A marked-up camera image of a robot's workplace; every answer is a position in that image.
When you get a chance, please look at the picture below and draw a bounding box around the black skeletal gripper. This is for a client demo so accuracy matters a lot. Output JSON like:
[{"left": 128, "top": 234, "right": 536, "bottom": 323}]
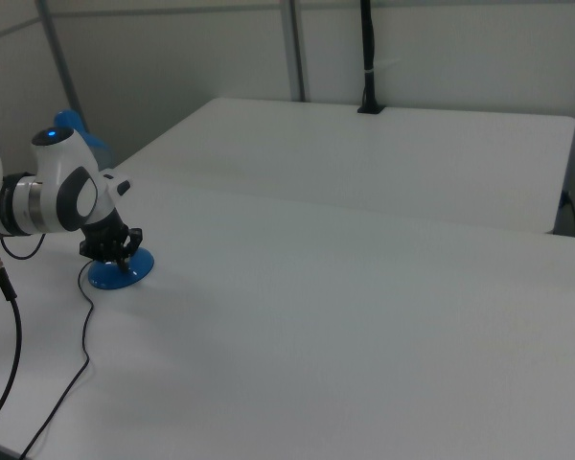
[{"left": 79, "top": 215, "right": 145, "bottom": 275}]

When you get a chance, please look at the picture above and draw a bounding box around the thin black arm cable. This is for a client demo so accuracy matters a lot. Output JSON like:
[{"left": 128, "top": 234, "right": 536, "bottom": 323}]
[{"left": 1, "top": 233, "right": 48, "bottom": 261}]

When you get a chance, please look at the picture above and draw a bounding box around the grey metal partition post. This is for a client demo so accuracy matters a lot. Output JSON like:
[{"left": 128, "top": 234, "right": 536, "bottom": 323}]
[
  {"left": 34, "top": 0, "right": 85, "bottom": 114},
  {"left": 284, "top": 0, "right": 310, "bottom": 104}
]

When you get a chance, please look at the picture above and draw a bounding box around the black pole with clamp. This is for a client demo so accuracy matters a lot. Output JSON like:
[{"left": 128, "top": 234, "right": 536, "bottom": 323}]
[{"left": 356, "top": 0, "right": 385, "bottom": 116}]

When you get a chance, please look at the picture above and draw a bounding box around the blue gooseneck desk lamp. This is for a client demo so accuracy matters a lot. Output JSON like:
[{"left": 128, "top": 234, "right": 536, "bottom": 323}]
[{"left": 52, "top": 108, "right": 156, "bottom": 292}]

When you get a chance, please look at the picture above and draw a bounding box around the thin black lamp cord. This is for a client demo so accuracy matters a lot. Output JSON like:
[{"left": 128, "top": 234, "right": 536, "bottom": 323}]
[{"left": 16, "top": 261, "right": 96, "bottom": 457}]

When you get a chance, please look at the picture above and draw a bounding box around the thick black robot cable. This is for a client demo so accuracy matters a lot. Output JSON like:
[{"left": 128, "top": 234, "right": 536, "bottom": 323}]
[{"left": 0, "top": 239, "right": 23, "bottom": 435}]

